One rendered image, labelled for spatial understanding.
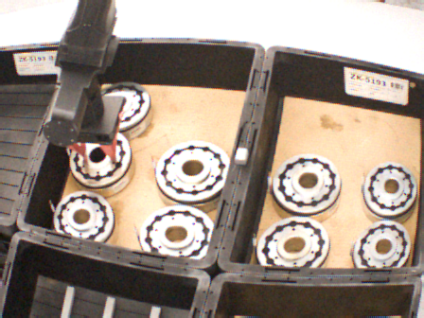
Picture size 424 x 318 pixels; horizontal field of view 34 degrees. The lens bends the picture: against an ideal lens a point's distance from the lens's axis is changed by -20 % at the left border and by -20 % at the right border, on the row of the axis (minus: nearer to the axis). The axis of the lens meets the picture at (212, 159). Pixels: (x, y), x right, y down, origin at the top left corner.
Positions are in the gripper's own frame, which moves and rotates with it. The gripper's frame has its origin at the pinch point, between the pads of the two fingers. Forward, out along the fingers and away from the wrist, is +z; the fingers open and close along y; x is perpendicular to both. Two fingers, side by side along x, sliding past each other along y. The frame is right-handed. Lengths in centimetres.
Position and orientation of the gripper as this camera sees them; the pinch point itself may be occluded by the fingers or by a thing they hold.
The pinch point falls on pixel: (97, 151)
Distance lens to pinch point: 119.5
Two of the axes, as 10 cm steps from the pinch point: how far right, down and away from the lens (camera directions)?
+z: 1.1, 5.9, 8.0
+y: 9.8, 1.0, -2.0
